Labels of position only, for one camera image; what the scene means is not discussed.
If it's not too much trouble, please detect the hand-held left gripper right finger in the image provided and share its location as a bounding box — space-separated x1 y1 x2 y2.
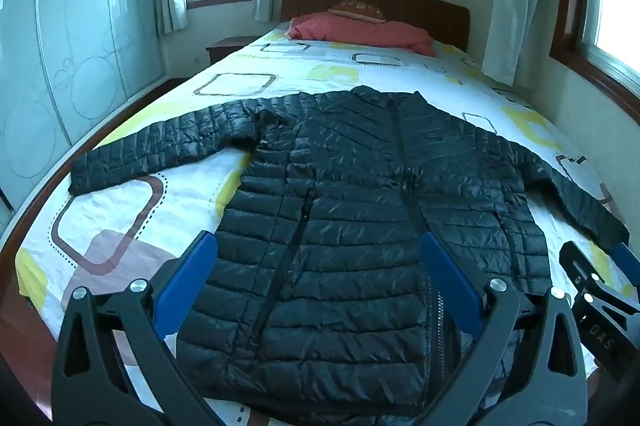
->
419 232 588 426

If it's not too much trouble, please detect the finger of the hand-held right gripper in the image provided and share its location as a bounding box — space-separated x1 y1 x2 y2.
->
559 242 601 302
612 242 640 273

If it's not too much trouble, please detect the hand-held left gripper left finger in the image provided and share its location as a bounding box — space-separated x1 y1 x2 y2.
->
51 231 236 426

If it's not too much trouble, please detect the black quilted puffer jacket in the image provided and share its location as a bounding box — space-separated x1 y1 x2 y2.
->
68 85 630 419

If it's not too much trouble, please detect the bed with patterned sheet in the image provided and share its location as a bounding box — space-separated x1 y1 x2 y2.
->
15 20 640 426

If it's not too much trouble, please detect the wooden nightstand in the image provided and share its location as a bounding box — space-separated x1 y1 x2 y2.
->
206 36 258 67

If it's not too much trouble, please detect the red pillow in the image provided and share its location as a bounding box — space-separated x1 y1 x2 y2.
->
289 12 437 57

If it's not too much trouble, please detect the frosted glass wardrobe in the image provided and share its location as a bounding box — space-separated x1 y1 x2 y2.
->
0 0 173 232

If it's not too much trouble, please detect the dark wooden headboard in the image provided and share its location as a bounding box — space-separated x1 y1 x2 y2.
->
281 0 471 53

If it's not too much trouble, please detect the brown patterned cushion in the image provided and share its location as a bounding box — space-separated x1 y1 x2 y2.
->
327 0 386 23

